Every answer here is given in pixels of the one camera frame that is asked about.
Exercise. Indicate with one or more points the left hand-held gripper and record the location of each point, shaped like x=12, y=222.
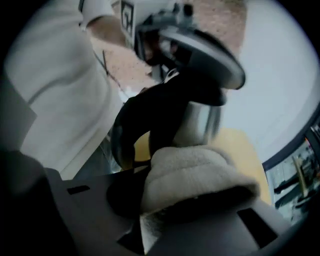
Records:
x=155, y=15

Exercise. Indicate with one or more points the person's grey jeans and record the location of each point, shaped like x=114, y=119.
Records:
x=100, y=157

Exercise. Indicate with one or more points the person's white shirt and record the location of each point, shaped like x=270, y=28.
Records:
x=57, y=87

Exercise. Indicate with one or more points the yellow wooden stick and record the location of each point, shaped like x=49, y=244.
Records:
x=301, y=175

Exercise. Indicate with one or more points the white fluffy cloth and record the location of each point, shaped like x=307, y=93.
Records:
x=195, y=175

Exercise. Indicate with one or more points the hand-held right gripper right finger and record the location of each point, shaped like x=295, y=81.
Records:
x=220, y=235

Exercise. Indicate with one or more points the person's left forearm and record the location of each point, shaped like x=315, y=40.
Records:
x=107, y=30

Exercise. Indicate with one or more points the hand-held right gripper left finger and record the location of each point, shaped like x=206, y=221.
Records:
x=85, y=215

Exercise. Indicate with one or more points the dark window frame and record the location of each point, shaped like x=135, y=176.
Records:
x=300, y=150

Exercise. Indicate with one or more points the person's left hand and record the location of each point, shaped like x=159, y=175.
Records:
x=152, y=50

